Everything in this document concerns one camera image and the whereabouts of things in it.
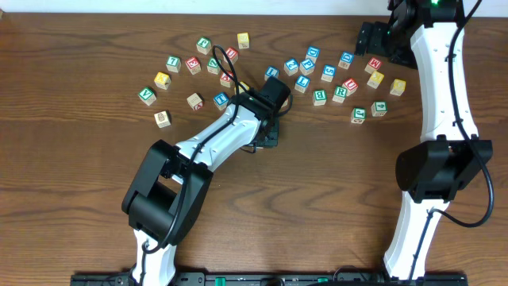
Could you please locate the green R block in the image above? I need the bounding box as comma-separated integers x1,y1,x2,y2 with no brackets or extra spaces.
332,86,348,103

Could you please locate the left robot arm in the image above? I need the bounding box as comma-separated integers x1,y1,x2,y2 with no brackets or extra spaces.
121,92,292,285

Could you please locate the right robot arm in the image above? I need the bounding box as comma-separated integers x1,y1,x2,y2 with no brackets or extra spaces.
355,0,495,285

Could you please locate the red M block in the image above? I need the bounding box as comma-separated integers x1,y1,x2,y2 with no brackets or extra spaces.
364,57,382,74

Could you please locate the blue D block right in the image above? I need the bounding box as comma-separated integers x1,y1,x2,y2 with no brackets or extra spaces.
338,52,354,70

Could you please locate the blue d block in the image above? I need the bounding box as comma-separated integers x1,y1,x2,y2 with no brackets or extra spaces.
338,52,354,70
306,46,321,64

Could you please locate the red I block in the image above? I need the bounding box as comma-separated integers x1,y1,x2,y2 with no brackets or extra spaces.
281,98,289,108

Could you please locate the yellow K block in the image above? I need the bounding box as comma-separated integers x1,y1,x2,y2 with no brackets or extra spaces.
367,71,384,89

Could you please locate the red U block right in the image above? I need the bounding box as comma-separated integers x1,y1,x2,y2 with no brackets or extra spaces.
342,78,358,96

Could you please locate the red u block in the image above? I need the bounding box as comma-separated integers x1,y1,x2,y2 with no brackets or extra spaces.
224,47,239,64
342,78,358,96

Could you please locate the yellow S block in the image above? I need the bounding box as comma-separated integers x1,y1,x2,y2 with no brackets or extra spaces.
234,81,250,94

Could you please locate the yellow G block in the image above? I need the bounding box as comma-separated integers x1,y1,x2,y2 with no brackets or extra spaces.
390,79,406,96

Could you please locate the blue 5 block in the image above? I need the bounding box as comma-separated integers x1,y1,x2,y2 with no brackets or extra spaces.
321,64,337,82

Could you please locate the blue T block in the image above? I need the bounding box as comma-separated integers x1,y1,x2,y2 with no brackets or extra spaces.
214,92,229,110

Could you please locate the blue L block right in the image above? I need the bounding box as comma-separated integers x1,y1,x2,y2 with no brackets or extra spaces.
294,75,310,93

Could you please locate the blue l block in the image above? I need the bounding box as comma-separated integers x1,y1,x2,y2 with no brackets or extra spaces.
264,66,279,81
294,75,310,93

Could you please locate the blue D block left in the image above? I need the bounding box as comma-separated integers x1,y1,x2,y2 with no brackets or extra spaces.
306,46,321,64

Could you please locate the blue L block left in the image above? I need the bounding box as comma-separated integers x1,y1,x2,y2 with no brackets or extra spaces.
264,66,279,81

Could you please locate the green B block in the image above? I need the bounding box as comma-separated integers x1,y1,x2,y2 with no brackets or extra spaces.
313,90,327,106

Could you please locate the red A block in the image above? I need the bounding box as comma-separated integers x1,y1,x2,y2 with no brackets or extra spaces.
220,71,233,87

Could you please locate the green 4 block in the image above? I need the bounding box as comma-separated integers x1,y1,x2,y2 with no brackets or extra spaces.
371,101,387,117

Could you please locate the blue 2 block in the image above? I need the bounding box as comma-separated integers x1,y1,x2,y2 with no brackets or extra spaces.
283,58,298,76

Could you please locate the blue P block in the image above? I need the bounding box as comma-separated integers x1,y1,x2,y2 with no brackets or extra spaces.
299,59,315,75

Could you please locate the green J block bottom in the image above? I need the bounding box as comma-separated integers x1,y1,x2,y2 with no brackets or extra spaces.
350,107,366,124

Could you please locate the wooden block red side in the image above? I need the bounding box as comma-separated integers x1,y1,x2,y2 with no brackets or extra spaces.
187,93,204,110

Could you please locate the red U block left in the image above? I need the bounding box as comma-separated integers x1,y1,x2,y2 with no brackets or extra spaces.
224,47,239,64

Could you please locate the green Z block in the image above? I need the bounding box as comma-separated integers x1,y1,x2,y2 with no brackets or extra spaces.
207,57,220,75

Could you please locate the yellow block top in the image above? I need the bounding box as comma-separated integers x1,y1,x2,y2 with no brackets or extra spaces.
237,33,250,49

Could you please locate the red E block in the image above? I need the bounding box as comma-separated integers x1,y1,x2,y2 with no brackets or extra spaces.
185,56,201,75

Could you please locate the plain wooden picture block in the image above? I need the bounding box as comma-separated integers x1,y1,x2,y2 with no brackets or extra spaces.
154,110,171,128

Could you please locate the green 7 block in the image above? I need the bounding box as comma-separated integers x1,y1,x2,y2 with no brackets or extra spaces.
166,56,181,73

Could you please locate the yellow block left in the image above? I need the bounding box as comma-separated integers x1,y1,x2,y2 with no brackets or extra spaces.
154,72,171,90

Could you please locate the green V block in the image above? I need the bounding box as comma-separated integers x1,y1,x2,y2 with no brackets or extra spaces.
138,87,156,106

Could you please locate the left black cable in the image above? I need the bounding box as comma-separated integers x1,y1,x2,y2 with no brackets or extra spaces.
140,44,294,286

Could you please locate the black cable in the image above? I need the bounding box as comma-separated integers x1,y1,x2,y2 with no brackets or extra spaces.
408,0,496,281
140,44,294,286

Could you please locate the right black cable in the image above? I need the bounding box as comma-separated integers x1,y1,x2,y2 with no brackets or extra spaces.
408,0,496,281

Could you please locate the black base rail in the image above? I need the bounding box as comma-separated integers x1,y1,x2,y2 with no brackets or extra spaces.
70,270,470,286

